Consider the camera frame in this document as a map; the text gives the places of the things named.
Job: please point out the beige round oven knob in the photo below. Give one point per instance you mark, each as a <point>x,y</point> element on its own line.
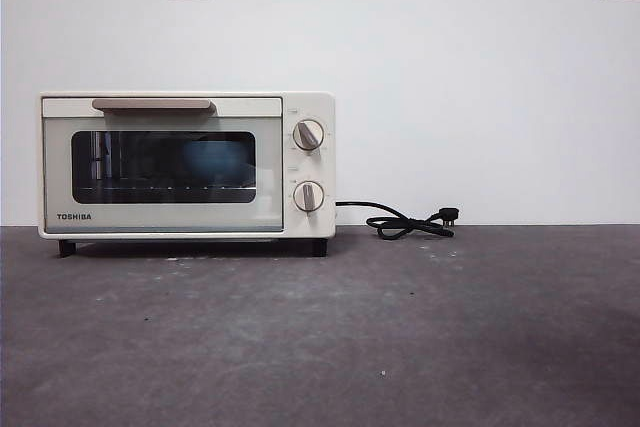
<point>308,197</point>
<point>308,135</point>

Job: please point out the blue ribbed bowl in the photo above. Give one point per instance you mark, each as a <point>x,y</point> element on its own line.
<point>215,162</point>

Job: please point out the cream Toshiba toaster oven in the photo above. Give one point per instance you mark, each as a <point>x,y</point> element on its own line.
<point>310,167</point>

